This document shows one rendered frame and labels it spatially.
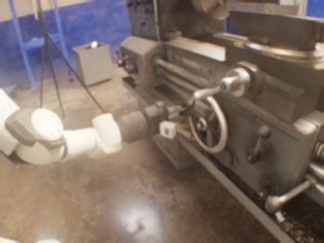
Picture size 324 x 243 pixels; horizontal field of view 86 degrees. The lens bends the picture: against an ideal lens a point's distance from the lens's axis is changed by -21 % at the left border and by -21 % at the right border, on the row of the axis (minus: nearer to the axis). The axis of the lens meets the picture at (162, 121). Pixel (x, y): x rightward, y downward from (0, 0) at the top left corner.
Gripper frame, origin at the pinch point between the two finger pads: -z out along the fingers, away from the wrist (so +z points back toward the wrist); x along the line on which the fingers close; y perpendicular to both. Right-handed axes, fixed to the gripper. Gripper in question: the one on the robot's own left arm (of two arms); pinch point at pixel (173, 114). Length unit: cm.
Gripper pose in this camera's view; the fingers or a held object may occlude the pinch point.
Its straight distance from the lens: 73.2
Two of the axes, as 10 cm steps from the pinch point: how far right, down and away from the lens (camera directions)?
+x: 0.3, 7.9, 6.1
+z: -8.9, 3.0, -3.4
